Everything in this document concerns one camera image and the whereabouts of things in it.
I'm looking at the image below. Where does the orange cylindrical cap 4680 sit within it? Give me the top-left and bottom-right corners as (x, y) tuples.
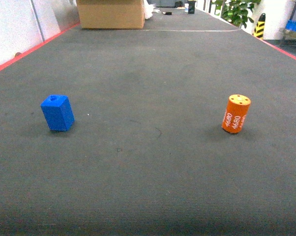
(221, 94), (251, 134)

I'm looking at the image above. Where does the blue rectangular block part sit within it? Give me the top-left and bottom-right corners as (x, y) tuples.
(40, 94), (75, 131)

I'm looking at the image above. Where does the brown cardboard box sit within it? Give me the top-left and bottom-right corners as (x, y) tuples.
(76, 0), (145, 29)

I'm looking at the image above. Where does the small black box far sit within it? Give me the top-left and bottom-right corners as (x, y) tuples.
(187, 0), (196, 14)

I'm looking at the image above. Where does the green potted plant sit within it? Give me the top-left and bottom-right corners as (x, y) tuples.
(211, 0), (261, 28)

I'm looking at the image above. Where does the yellow black traffic cone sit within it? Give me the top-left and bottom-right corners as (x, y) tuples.
(253, 13), (266, 40)

